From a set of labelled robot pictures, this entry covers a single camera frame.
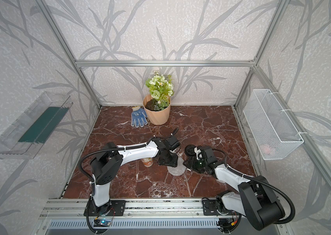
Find blue work glove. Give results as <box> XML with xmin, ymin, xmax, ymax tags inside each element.
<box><xmin>131</xmin><ymin>106</ymin><xmax>148</xmax><ymax>128</ymax></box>

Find black plastic cup lid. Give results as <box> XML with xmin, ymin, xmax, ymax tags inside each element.
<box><xmin>185</xmin><ymin>145</ymin><xmax>196</xmax><ymax>157</ymax></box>

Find clear acrylic wall shelf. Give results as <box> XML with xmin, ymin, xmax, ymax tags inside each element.
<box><xmin>0</xmin><ymin>92</ymin><xmax>73</xmax><ymax>160</ymax></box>

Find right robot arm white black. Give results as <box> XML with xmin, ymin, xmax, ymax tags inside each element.
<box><xmin>184</xmin><ymin>145</ymin><xmax>294</xmax><ymax>233</ymax></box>

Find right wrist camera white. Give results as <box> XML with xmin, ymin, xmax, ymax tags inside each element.
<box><xmin>194</xmin><ymin>147</ymin><xmax>201</xmax><ymax>160</ymax></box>

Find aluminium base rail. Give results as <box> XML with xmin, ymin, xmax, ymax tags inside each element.
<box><xmin>38</xmin><ymin>198</ymin><xmax>231</xmax><ymax>230</ymax></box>

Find pink object in basket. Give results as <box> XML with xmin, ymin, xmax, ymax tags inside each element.
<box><xmin>260</xmin><ymin>144</ymin><xmax>276</xmax><ymax>156</ymax></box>

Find green mat in shelf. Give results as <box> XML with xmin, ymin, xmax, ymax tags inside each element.
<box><xmin>19</xmin><ymin>107</ymin><xmax>69</xmax><ymax>144</ymax></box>

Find terracotta flower pot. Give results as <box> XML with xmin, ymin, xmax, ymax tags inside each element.
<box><xmin>143</xmin><ymin>94</ymin><xmax>171</xmax><ymax>125</ymax></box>

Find translucent round leak-proof paper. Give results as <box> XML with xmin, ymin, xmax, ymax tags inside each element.
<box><xmin>167</xmin><ymin>157</ymin><xmax>187</xmax><ymax>176</ymax></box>

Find right black corrugated cable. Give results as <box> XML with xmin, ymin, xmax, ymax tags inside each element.
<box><xmin>210</xmin><ymin>148</ymin><xmax>296</xmax><ymax>225</ymax></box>

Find paper milk tea cup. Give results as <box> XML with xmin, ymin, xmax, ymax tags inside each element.
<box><xmin>141</xmin><ymin>158</ymin><xmax>153</xmax><ymax>167</ymax></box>

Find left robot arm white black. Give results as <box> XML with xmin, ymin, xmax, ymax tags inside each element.
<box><xmin>90</xmin><ymin>136</ymin><xmax>180</xmax><ymax>207</ymax></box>

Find white wire mesh basket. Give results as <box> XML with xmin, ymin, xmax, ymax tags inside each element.
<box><xmin>243</xmin><ymin>89</ymin><xmax>304</xmax><ymax>160</ymax></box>

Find green white artificial flowers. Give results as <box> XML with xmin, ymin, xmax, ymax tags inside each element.
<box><xmin>145</xmin><ymin>70</ymin><xmax>174</xmax><ymax>111</ymax></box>

